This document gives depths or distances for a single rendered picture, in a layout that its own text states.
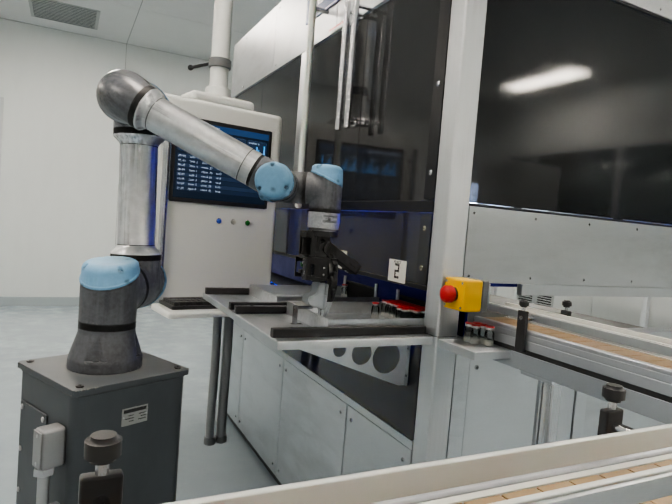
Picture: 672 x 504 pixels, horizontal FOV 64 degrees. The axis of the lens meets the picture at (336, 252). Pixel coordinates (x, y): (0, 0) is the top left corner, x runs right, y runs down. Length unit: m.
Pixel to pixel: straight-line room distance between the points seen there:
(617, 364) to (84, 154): 6.06
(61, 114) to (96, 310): 5.52
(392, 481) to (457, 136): 1.03
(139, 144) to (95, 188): 5.27
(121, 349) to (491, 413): 0.92
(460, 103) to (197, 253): 1.16
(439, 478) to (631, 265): 1.45
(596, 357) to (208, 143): 0.87
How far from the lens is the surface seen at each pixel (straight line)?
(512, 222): 1.45
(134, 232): 1.34
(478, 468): 0.44
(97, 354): 1.23
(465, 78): 1.37
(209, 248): 2.10
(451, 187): 1.31
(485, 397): 1.48
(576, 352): 1.19
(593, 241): 1.68
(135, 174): 1.34
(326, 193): 1.24
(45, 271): 6.64
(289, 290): 1.84
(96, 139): 6.64
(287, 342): 1.16
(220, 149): 1.15
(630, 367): 1.12
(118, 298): 1.21
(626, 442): 0.57
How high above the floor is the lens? 1.13
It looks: 3 degrees down
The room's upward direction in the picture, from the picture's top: 4 degrees clockwise
